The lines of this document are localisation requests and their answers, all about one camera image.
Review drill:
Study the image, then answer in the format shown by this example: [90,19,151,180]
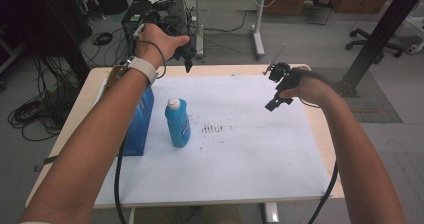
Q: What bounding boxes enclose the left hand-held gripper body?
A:
[141,10,198,65]

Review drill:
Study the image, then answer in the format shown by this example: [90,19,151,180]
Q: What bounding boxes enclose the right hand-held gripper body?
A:
[267,61,303,100]

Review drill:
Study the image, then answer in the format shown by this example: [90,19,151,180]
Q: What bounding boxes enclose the person's right hand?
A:
[278,65,336,109]

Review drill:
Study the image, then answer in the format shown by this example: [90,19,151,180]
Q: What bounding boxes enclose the person's left hand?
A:
[135,23,191,69]

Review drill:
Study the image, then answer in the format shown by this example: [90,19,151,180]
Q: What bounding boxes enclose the thin metal rod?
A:
[262,42,288,76]

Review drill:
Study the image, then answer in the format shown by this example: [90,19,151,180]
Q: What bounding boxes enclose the white wristband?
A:
[127,56,159,85]

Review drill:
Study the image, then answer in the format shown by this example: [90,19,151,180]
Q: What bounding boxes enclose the blue bottle with white cap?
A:
[164,97,192,149]

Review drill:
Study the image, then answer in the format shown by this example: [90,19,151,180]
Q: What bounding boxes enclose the white paper mat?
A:
[94,75,332,208]

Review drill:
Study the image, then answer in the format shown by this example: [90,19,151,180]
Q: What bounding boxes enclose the brown wrist-mounted device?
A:
[105,63,132,89]

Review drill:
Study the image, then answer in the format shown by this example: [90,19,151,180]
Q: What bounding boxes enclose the brown cardboard box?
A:
[262,0,312,17]

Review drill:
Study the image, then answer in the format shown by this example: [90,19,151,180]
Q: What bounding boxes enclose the blue cardboard box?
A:
[122,86,156,157]

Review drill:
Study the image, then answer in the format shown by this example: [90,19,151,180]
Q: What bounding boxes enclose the grey floor mat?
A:
[312,66,403,124]

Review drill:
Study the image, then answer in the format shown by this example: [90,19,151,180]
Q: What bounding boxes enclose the black office chair base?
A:
[345,27,406,65]

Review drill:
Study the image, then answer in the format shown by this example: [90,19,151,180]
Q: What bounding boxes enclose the white table leg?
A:
[261,201,280,224]

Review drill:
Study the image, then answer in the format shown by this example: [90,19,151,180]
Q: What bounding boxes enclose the person's khaki pants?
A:
[132,205,245,224]

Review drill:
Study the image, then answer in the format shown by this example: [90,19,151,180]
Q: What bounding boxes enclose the thin black wrist cord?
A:
[137,39,167,80]

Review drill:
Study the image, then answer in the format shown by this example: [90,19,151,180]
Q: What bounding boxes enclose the coiled black cable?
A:
[91,31,114,47]

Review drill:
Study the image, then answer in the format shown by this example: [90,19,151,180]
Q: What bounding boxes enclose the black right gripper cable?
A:
[307,163,340,224]

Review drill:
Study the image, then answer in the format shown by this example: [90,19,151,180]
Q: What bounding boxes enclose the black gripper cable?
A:
[113,137,129,224]
[307,163,340,224]

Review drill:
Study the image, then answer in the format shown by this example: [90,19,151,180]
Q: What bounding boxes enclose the black metal stand post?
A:
[335,0,424,98]

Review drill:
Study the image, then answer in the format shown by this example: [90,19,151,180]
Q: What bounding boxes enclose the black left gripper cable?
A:
[113,137,129,224]

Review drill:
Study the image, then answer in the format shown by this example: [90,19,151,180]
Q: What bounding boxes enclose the black floor cable bundle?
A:
[7,54,83,142]

